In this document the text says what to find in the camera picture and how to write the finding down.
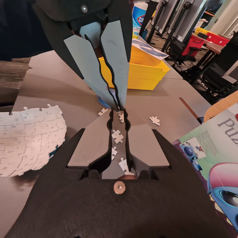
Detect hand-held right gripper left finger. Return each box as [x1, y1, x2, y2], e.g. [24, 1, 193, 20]
[67, 109, 114, 174]

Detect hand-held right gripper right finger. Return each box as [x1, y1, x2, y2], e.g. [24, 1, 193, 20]
[123, 109, 170, 173]

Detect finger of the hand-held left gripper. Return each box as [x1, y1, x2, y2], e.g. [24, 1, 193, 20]
[100, 20, 129, 111]
[64, 34, 120, 113]

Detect white puzzle pieces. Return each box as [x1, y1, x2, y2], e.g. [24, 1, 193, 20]
[98, 108, 160, 176]

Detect partly built white puzzle ball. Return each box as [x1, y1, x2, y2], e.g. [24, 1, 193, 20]
[0, 104, 68, 178]

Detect blue round puzzle stand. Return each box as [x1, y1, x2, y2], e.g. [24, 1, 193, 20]
[97, 88, 112, 108]

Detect colourful cartoon puzzle box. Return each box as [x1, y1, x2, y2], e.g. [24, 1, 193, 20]
[172, 102, 238, 232]

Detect white sheet with blue print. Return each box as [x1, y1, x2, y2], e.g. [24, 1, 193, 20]
[132, 38, 169, 61]

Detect yellow plastic bin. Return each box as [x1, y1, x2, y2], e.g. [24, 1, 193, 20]
[98, 45, 170, 90]

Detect person's dark clothing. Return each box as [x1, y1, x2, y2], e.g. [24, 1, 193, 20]
[0, 0, 54, 61]

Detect disinfecting wipes canister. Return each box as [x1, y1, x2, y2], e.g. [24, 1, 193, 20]
[132, 3, 149, 39]

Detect black desk leg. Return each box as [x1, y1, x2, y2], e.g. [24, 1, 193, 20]
[139, 0, 158, 37]

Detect office chair with red back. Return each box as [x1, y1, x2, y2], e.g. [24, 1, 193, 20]
[167, 35, 207, 69]

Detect wooden background desk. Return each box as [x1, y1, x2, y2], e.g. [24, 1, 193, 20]
[192, 33, 230, 55]

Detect red storage bin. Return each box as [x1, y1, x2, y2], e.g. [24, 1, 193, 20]
[206, 32, 231, 46]

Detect black office chair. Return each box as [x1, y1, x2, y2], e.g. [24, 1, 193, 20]
[203, 35, 238, 104]

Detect grey metal frame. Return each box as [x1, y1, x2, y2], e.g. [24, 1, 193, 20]
[172, 0, 207, 42]
[155, 0, 179, 35]

